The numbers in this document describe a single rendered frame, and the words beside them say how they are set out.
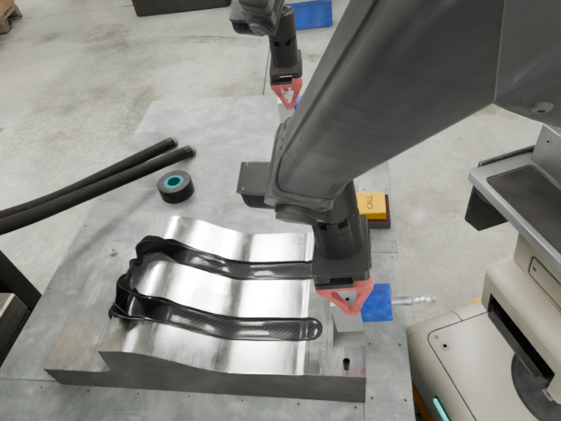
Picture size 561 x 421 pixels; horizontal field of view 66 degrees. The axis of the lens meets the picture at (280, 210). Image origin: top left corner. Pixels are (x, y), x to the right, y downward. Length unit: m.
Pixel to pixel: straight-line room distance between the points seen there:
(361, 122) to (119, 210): 0.93
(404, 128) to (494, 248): 1.80
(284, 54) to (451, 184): 1.45
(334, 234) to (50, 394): 0.57
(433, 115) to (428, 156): 2.19
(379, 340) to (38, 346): 0.60
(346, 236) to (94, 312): 0.49
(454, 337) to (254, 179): 1.01
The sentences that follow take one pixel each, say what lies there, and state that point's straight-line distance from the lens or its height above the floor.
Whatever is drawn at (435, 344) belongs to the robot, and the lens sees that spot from 1.35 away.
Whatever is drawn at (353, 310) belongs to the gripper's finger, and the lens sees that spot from 0.56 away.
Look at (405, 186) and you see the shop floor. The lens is 2.17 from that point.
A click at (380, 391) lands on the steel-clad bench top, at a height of 0.80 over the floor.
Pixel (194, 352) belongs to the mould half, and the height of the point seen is 0.90.
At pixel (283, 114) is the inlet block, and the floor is 0.93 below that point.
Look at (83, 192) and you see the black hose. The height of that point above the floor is 0.89.
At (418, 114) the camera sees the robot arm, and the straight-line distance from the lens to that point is 0.17.
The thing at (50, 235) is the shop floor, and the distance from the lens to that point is 2.45.
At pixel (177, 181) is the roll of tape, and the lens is 1.05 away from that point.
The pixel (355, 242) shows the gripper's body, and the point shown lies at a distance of 0.50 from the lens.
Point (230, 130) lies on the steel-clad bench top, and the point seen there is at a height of 0.80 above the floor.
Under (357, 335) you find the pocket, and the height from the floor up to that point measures 0.86.
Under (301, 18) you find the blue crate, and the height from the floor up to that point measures 0.09.
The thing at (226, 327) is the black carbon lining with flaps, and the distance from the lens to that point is 0.69.
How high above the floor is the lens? 1.47
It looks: 45 degrees down
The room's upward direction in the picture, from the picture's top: 10 degrees counter-clockwise
